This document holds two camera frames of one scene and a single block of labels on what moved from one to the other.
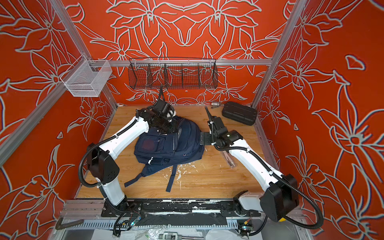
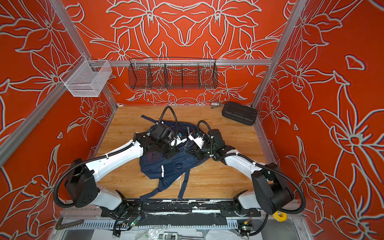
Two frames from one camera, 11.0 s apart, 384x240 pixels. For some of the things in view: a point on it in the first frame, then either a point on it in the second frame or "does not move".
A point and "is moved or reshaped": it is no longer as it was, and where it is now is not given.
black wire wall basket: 172,73 does not move
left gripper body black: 167,126 → 166,146
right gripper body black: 209,138 → 208,150
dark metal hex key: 59,225 does not move
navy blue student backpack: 158,148 is moved or reshaped
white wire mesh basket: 87,78 does not move
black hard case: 240,113 does not move
